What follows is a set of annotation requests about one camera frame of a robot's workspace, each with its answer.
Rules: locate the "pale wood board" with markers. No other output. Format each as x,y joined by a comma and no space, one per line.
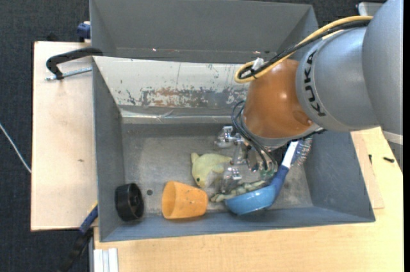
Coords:
61,142

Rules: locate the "black round wheel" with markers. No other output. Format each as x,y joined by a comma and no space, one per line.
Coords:
128,202

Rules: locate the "grey metal bin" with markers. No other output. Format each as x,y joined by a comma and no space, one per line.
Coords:
166,152

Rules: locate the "blue ladle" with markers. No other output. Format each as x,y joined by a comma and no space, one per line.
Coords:
251,201

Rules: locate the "pale green toy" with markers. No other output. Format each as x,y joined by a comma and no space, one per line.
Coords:
245,189

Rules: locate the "orange cup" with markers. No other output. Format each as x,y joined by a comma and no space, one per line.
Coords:
184,200

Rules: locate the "yellow toy animal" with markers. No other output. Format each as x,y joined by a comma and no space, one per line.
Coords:
205,166

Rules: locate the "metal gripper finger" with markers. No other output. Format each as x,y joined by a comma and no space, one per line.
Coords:
226,136
232,175

